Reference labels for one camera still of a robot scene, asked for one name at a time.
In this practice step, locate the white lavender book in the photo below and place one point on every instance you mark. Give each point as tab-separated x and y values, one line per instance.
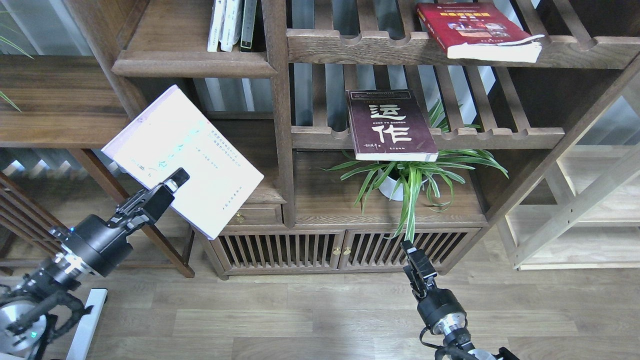
172	133

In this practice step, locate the white plant pot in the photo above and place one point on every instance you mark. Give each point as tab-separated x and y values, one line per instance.
392	186

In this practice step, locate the white book middle upright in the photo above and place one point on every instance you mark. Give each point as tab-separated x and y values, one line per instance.
231	25

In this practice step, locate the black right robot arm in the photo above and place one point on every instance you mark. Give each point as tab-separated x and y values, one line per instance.
458	346

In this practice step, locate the left slatted cabinet door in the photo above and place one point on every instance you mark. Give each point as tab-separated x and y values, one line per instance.
278	252

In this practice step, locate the dark wooden bookshelf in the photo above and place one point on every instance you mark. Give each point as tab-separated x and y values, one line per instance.
526	114

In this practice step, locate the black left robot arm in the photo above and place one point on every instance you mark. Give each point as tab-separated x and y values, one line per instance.
42	307

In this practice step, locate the red book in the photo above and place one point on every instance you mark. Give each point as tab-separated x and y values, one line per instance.
478	31

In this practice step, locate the light wooden rack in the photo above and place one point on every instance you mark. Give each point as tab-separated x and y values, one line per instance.
594	221

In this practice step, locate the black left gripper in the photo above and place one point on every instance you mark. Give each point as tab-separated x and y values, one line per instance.
98	246

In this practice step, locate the dark maroon book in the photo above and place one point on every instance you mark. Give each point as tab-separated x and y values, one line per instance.
388	125

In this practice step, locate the right slatted cabinet door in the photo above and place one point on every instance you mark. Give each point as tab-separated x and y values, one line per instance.
375	250

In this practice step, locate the dark wooden side table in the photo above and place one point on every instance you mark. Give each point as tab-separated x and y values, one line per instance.
67	103

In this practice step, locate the dark slatted wooden bench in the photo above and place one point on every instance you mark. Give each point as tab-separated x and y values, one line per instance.
30	207

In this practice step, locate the white metal base bar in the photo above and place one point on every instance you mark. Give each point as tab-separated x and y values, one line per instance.
86	328

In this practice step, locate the green spider plant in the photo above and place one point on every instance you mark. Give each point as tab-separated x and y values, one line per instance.
421	173

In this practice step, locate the dark green upright book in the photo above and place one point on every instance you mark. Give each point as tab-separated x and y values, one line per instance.
250	8

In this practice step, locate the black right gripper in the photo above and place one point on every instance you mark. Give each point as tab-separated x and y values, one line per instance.
439	309

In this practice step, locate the slatted cabinet door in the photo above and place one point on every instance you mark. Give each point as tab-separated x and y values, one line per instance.
375	250
278	252

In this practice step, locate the small wooden drawer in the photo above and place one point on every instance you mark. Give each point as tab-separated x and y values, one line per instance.
257	214

